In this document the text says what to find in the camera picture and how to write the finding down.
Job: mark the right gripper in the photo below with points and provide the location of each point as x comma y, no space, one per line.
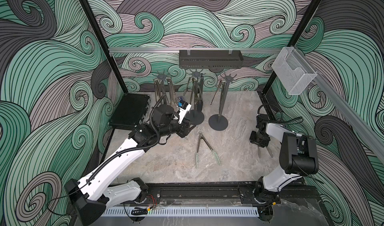
263,143

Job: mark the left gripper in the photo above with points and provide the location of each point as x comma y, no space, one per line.
182,128

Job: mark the steel tongs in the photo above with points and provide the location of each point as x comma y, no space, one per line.
265,152
173,98
221,89
187,86
160,90
195,91

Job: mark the grey utensil stand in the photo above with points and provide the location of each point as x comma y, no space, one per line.
162,76
219,122
196,116

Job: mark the black tongs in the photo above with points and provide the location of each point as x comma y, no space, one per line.
200,102

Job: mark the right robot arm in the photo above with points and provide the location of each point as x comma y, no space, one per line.
298,156

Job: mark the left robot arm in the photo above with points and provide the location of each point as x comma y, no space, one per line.
92,194

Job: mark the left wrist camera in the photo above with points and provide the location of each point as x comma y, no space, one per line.
183,108

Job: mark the black wall shelf rack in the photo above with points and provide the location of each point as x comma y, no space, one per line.
210,59

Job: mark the clear plastic wall bin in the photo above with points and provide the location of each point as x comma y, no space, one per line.
293,70

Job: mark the white slotted cable duct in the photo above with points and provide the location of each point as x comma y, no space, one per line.
206,211

